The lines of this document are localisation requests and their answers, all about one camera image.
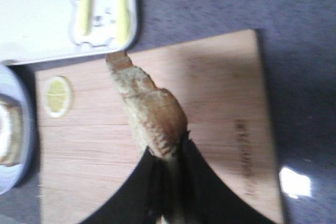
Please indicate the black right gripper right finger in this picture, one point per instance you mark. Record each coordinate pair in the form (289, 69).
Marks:
(199, 196)

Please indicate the bread slice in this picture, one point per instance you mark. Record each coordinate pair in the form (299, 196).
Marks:
(13, 156)
(157, 121)

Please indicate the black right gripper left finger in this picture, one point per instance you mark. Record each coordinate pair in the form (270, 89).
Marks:
(141, 199)

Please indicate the white rectangular tray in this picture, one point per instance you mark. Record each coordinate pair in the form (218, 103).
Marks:
(42, 30)

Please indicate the fried egg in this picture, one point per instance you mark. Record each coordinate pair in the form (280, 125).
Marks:
(6, 130)

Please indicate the yellow plastic knife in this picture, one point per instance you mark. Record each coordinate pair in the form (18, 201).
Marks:
(122, 22)

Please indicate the blue round plate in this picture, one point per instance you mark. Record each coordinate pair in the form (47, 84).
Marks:
(14, 90)

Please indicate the lemon slice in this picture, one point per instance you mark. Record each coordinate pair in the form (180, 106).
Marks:
(57, 96)

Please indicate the yellow plastic fork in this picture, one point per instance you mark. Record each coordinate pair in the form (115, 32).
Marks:
(84, 16)

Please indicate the wooden cutting board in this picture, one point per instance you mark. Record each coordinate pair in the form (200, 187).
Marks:
(88, 154)

